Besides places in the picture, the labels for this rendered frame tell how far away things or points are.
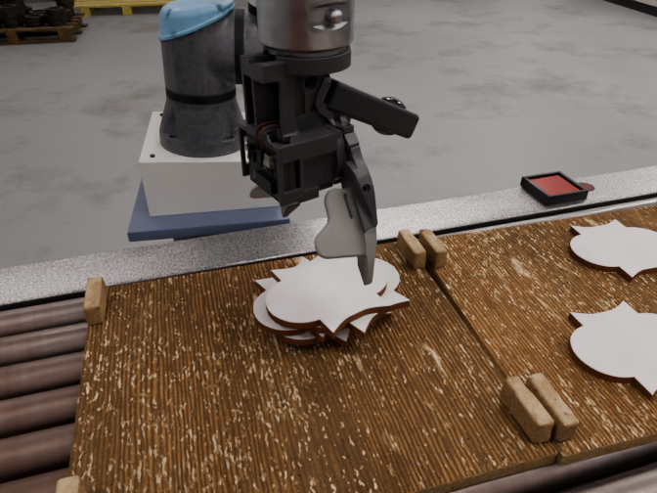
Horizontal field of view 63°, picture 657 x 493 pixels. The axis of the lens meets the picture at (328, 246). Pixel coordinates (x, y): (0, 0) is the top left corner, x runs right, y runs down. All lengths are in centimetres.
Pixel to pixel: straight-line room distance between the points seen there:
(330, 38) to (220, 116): 52
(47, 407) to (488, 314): 48
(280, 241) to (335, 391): 31
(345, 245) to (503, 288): 28
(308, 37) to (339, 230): 16
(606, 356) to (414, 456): 24
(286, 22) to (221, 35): 48
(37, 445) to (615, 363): 56
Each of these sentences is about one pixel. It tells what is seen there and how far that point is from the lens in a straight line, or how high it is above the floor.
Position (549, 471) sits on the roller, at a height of 91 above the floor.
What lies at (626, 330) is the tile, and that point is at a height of 95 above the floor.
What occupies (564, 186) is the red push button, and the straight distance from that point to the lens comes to 98.
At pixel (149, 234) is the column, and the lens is 94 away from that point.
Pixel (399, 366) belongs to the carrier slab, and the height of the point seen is 94.
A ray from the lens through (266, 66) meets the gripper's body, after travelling 42.
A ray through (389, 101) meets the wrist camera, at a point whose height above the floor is 118.
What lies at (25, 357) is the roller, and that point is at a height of 91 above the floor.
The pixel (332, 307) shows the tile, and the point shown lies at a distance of 56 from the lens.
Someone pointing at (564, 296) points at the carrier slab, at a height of 94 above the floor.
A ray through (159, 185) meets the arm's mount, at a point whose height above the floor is 93.
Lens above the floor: 135
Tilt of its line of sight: 34 degrees down
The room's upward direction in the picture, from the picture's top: straight up
